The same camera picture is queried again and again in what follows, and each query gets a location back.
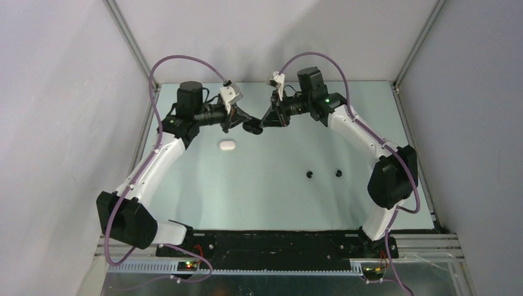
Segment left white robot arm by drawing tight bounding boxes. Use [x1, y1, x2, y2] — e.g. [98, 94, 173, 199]
[96, 81, 250, 257]

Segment black earbud charging case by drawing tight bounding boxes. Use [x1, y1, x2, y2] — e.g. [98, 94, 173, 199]
[242, 117, 263, 135]

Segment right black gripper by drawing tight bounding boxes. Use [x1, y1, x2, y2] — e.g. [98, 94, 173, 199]
[260, 89, 312, 128]

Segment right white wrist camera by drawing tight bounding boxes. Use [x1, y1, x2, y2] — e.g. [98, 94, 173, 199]
[266, 71, 285, 101]

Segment right controller board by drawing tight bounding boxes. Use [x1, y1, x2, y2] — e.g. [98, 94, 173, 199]
[363, 268, 386, 276]

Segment controller board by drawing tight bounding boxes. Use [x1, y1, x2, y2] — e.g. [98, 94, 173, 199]
[363, 268, 386, 276]
[177, 261, 199, 272]

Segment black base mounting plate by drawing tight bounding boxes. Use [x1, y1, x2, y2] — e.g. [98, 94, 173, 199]
[181, 229, 399, 270]

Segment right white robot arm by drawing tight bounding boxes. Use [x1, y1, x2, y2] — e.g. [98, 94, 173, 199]
[260, 67, 419, 258]

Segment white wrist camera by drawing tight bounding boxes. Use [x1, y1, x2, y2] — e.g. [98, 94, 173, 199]
[220, 80, 243, 114]
[266, 71, 285, 101]

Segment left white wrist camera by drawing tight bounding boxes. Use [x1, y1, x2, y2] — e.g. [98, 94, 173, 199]
[220, 80, 243, 114]

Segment aluminium frame rail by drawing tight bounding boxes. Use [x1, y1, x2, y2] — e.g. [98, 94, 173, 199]
[93, 233, 464, 261]

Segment white earbud charging case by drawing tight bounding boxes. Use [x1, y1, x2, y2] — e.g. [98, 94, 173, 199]
[219, 140, 236, 151]

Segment grey slotted cable duct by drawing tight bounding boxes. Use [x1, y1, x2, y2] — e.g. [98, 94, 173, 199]
[108, 260, 363, 276]

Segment left controller board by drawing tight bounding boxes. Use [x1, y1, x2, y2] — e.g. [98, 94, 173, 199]
[177, 261, 199, 272]

